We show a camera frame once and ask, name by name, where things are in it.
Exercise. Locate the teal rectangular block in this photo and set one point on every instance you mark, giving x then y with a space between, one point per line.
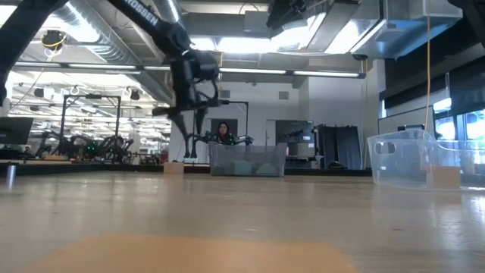
242 168

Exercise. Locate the black gantry frame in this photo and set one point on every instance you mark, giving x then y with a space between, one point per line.
91 96
247 121

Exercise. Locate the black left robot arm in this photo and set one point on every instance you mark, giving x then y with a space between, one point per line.
166 34

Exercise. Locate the clear plastic bin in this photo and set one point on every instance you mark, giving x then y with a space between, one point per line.
401 163

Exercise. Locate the small orange cube block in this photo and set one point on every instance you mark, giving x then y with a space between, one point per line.
443 177

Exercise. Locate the silver spiral ventilation duct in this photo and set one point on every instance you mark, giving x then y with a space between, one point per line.
113 49

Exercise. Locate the black curtain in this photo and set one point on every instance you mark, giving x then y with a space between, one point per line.
343 148

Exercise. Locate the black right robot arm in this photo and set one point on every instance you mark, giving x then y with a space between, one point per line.
473 11

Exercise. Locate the silver metal post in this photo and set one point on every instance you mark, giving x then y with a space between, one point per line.
11 172

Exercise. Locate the natural wood block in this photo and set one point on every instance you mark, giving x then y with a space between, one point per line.
173 168

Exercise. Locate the teal wedge block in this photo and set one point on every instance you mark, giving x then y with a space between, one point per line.
269 171

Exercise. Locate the black aluminium table frame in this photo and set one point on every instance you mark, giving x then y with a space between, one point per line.
333 172

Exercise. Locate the grey translucent plastic bin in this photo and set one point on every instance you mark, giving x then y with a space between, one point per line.
227 151

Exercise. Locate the dark computer monitor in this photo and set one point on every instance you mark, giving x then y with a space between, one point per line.
15 130

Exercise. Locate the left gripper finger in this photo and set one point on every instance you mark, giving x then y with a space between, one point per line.
180 123
200 119

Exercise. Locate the dark storage cabinet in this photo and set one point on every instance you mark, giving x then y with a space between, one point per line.
295 129

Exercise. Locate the long ceiling light bar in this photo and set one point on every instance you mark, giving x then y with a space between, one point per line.
326 74

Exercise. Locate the person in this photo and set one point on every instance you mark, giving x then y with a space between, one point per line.
223 130

